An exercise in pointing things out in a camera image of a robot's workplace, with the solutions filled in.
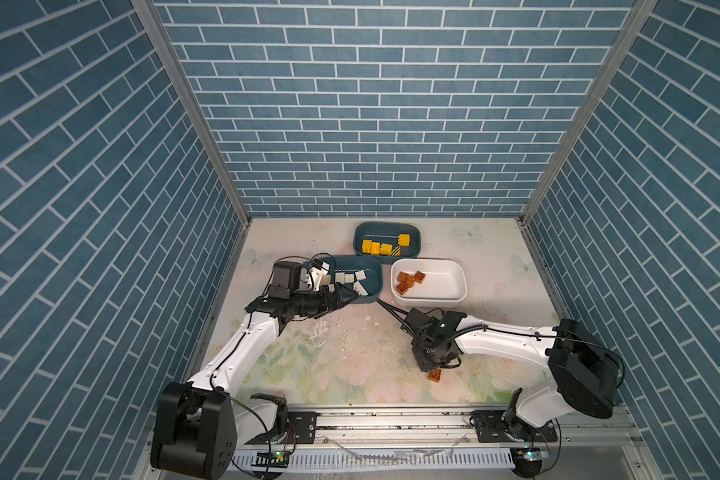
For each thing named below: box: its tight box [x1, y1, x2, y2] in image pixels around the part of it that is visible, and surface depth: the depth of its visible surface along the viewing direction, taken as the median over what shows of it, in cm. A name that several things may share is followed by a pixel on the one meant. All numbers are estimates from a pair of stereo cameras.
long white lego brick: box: [309, 267, 329, 292], surface depth 78 cm
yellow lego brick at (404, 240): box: [397, 234, 411, 247], surface depth 114 cm
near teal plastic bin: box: [319, 255, 383, 304], surface depth 104 cm
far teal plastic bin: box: [354, 221, 422, 265], surface depth 114 cm
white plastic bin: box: [390, 258, 468, 305], surface depth 103 cm
